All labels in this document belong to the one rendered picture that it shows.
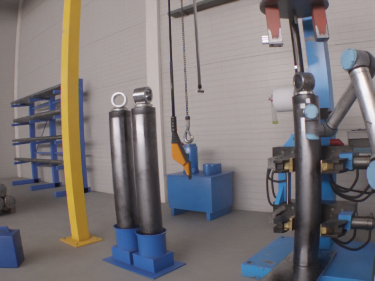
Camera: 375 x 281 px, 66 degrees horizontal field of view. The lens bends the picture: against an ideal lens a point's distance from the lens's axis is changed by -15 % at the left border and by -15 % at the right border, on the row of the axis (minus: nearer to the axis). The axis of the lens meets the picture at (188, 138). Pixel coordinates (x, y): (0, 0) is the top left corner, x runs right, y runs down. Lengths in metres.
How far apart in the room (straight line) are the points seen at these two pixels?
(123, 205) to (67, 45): 1.98
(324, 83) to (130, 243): 2.29
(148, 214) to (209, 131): 2.76
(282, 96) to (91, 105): 5.19
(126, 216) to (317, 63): 2.22
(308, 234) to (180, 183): 2.73
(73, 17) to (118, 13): 3.35
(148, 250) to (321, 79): 2.13
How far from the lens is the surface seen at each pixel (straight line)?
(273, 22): 2.61
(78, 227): 3.96
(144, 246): 2.97
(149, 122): 2.82
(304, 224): 2.55
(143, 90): 2.86
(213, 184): 4.58
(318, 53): 2.97
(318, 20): 2.65
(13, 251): 3.37
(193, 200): 4.77
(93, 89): 7.73
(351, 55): 1.71
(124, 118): 3.07
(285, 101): 3.45
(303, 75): 2.50
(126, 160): 3.07
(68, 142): 3.82
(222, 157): 5.26
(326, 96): 2.90
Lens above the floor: 1.23
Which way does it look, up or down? 1 degrees down
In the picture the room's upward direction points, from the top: 3 degrees counter-clockwise
